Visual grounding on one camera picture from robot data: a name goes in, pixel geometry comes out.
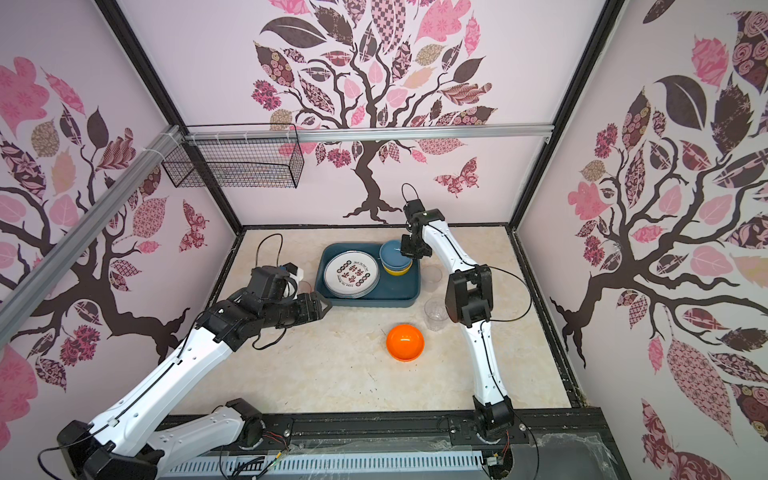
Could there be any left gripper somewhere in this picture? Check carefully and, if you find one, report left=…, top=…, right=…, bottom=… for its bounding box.
left=262, top=291, right=332, bottom=329

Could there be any blue bowl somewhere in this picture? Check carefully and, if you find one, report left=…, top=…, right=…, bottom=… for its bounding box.
left=379, top=240, right=412, bottom=267

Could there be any clear cup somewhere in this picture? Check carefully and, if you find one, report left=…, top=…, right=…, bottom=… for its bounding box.
left=424, top=298, right=450, bottom=331
left=421, top=265, right=443, bottom=292

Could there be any orange bowl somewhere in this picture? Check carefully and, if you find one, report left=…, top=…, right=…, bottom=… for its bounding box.
left=386, top=324, right=425, bottom=362

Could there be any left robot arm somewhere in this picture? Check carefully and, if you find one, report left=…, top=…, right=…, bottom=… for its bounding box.
left=57, top=292, right=332, bottom=479

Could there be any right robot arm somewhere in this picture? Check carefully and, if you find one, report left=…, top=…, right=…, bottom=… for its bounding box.
left=401, top=200, right=515, bottom=441

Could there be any teal plastic bin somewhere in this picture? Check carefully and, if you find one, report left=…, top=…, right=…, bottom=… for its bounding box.
left=315, top=242, right=421, bottom=308

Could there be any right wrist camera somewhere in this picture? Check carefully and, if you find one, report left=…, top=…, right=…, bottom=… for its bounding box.
left=403, top=199, right=425, bottom=219

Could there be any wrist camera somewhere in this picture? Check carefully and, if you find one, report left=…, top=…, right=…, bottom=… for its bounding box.
left=246, top=263, right=304, bottom=302
left=403, top=199, right=425, bottom=219

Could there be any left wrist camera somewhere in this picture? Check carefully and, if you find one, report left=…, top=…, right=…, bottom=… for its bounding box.
left=246, top=263, right=304, bottom=302

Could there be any black wire basket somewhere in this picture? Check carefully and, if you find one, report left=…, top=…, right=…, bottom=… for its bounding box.
left=162, top=122, right=305, bottom=188

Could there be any white slotted cable duct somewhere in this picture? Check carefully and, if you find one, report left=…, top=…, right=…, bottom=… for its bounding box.
left=164, top=451, right=486, bottom=479

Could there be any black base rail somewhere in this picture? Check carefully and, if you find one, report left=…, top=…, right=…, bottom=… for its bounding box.
left=192, top=408, right=630, bottom=479

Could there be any aluminium rail left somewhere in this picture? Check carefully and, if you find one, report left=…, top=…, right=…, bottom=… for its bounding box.
left=1, top=125, right=183, bottom=345

